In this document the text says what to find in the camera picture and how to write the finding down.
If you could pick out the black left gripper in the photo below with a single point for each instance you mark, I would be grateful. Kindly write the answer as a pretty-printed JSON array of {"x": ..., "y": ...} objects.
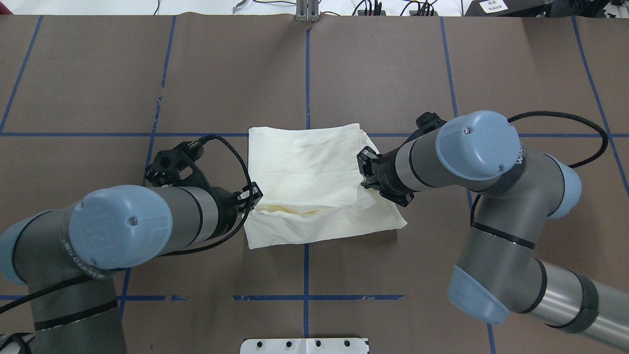
[{"x": 227, "y": 208}]

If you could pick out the aluminium frame post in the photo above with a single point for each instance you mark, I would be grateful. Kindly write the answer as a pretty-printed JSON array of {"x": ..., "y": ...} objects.
[{"x": 307, "y": 11}]

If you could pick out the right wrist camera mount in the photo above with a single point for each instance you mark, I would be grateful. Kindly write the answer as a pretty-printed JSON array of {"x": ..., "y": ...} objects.
[{"x": 426, "y": 123}]

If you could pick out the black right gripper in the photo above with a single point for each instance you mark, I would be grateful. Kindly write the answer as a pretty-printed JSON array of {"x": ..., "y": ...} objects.
[{"x": 386, "y": 170}]

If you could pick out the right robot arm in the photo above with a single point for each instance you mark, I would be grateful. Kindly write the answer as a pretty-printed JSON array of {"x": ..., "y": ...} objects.
[{"x": 518, "y": 190}]

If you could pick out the white long-sleeve cat shirt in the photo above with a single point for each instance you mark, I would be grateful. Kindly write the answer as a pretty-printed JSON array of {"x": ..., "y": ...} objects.
[{"x": 311, "y": 187}]

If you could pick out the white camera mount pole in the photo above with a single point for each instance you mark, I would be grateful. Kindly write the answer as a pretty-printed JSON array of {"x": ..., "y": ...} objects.
[{"x": 351, "y": 345}]

